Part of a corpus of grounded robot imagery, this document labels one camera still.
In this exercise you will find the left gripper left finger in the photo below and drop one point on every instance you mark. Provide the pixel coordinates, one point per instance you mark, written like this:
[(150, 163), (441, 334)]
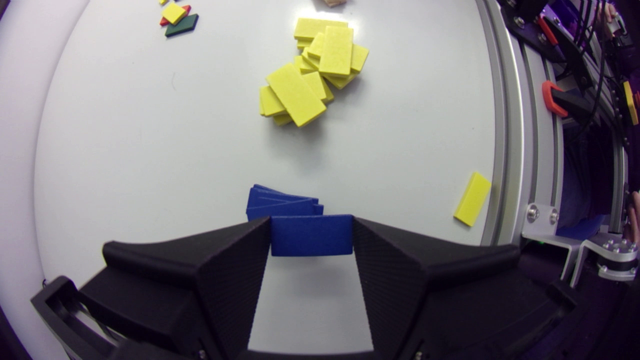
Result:
[(200, 290)]

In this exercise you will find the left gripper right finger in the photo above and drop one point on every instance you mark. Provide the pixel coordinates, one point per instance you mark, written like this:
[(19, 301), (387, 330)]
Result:
[(440, 295)]

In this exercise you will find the blue wooden block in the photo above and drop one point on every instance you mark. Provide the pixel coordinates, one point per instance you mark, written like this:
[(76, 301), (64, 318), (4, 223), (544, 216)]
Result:
[(311, 235)]

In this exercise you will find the pile of blue wooden blocks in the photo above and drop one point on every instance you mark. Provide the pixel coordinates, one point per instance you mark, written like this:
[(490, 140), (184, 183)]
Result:
[(280, 202)]

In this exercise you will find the green wooden block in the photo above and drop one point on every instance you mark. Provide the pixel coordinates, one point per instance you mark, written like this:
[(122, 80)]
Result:
[(183, 26)]

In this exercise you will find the red wooden block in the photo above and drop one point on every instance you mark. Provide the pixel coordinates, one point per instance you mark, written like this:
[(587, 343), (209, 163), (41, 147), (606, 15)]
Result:
[(187, 9)]

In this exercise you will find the pile of yellow wooden blocks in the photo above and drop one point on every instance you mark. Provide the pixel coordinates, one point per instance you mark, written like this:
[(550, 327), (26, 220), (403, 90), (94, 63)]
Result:
[(312, 28)]

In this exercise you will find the pile of natural wooden blocks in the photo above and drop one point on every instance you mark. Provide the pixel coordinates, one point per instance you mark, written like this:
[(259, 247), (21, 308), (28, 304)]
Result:
[(334, 2)]

